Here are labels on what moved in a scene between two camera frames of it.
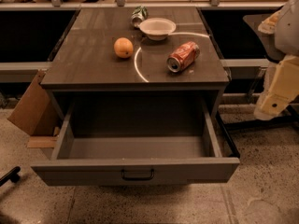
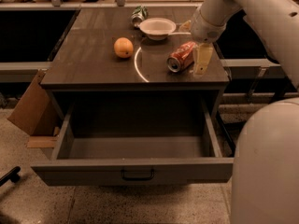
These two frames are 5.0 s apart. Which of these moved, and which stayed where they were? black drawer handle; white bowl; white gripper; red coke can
Moved: white gripper
Stayed: black drawer handle; white bowl; red coke can
